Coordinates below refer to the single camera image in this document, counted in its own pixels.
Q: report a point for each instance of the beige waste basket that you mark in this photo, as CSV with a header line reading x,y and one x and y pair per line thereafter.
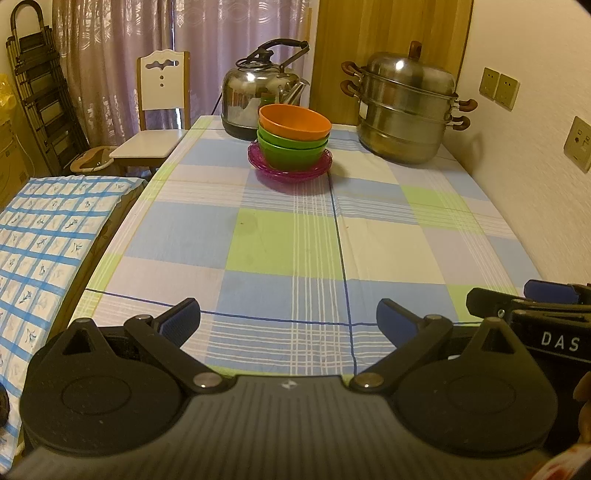
x,y
92,161

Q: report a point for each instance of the orange plastic bowl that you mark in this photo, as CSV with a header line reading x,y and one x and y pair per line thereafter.
x,y
295,121

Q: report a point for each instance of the stainless steel steamer pot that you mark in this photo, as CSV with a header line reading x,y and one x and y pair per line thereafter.
x,y
401,120

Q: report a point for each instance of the yellow plastic bag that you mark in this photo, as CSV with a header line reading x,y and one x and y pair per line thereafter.
x,y
7,99

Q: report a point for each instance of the checked pastel tablecloth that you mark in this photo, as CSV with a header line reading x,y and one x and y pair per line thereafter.
x,y
277,240

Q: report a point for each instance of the pale purple lace curtain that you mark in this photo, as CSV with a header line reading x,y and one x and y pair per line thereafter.
x,y
111,55

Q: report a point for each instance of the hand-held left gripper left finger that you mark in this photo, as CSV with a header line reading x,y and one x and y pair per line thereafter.
x,y
180,321

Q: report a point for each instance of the blue white patterned blanket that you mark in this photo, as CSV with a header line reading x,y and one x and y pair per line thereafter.
x,y
46,240

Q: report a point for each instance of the stainless steel kettle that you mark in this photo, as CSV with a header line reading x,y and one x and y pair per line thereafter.
x,y
240,101

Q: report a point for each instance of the wooden door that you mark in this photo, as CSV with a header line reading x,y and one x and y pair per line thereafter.
x,y
346,32

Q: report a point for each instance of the white red cloth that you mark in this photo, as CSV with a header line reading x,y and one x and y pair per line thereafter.
x,y
568,466

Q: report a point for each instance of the pink transparent plastic plate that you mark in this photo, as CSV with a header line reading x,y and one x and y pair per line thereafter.
x,y
323,170
291,179
255,159

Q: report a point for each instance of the beige wall socket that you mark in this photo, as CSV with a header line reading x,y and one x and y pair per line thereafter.
x,y
507,91
579,143
488,83

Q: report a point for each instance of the cardboard box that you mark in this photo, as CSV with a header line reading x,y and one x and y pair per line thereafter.
x,y
14,166

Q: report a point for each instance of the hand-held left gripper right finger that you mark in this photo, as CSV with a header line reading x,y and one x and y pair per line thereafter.
x,y
397,323

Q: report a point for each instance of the wooden bed frame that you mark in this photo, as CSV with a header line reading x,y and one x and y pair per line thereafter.
x,y
111,230

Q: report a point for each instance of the white wooden chair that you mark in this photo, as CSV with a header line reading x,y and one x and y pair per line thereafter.
x,y
159,92

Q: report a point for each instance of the person's right hand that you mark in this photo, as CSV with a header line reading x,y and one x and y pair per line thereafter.
x,y
584,392

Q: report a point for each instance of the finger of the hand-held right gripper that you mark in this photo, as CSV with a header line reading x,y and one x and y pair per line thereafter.
x,y
494,302
549,290

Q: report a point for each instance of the green plastic bowl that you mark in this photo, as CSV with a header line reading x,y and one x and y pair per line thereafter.
x,y
277,141
291,159

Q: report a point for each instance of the black folding rack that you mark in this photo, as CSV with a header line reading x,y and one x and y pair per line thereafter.
x,y
46,101

